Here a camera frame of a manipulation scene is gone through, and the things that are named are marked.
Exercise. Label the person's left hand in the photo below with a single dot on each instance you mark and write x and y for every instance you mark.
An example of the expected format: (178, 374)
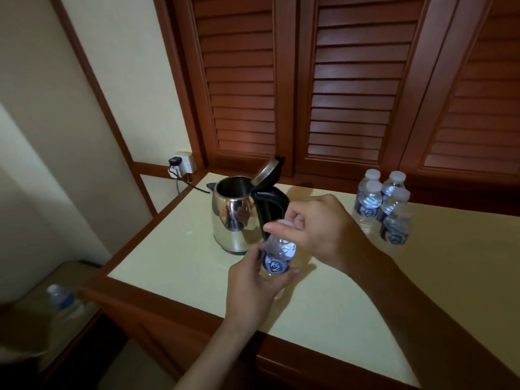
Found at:
(248, 292)

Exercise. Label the person's right hand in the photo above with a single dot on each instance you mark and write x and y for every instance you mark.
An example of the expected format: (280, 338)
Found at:
(329, 231)

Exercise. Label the clear plastic water bottle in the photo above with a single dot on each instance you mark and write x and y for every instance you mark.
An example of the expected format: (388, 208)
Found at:
(367, 209)
(372, 174)
(280, 251)
(395, 235)
(397, 177)
(400, 195)

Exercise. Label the stainless steel electric kettle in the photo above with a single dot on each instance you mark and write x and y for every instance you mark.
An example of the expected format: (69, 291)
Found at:
(233, 223)

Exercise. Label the large blue label water bottle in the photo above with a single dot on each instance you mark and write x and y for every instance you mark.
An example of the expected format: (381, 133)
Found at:
(61, 298)

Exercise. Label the wooden cabinet cream top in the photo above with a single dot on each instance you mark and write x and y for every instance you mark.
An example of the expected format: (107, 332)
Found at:
(170, 320)

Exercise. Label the white plug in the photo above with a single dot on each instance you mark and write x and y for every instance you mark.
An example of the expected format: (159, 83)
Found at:
(174, 172)

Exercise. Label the black plug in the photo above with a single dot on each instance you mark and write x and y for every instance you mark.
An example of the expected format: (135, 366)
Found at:
(175, 161)

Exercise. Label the wooden louvered shutter door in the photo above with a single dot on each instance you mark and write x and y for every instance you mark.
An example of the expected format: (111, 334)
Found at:
(239, 77)
(353, 77)
(479, 117)

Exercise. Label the wooden side table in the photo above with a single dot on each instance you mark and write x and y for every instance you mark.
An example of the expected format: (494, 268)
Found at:
(24, 320)

